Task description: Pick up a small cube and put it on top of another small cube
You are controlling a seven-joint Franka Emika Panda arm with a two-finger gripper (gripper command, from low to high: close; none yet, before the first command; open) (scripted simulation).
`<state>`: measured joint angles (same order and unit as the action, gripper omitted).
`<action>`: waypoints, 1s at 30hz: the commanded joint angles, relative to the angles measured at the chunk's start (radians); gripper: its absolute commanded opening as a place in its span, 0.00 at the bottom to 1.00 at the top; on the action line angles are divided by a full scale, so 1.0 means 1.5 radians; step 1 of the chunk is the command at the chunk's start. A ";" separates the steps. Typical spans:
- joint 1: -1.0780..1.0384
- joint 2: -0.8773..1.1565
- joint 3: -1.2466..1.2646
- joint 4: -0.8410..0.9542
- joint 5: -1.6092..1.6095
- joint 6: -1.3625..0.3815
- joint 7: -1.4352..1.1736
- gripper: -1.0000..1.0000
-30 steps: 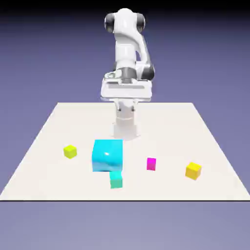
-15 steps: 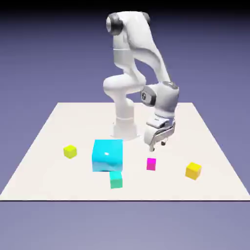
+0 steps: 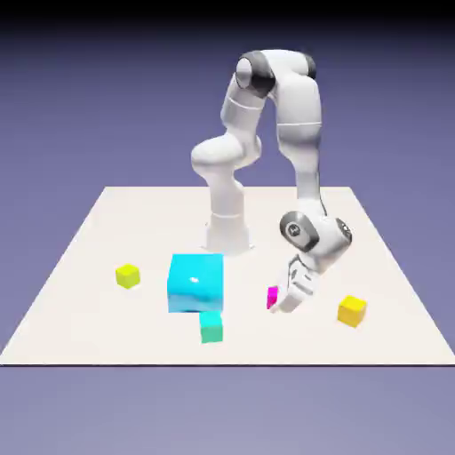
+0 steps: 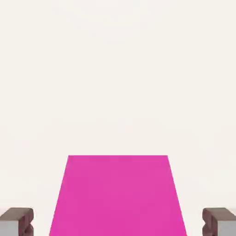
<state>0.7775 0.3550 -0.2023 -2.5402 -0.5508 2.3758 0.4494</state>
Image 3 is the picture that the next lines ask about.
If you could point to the small lime yellow cube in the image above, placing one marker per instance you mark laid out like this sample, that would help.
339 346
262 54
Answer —
127 276

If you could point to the small teal cube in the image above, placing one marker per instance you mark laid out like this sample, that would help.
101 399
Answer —
211 327

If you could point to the small magenta cube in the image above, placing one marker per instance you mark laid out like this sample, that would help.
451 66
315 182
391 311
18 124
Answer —
272 296

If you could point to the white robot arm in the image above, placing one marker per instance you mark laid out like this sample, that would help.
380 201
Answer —
298 106

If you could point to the small golden yellow cube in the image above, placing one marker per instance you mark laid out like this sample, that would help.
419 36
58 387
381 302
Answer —
352 311

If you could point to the large cyan box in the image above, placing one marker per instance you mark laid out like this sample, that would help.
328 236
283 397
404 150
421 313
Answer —
195 280

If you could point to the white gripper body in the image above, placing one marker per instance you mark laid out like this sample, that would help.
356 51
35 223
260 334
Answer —
296 289

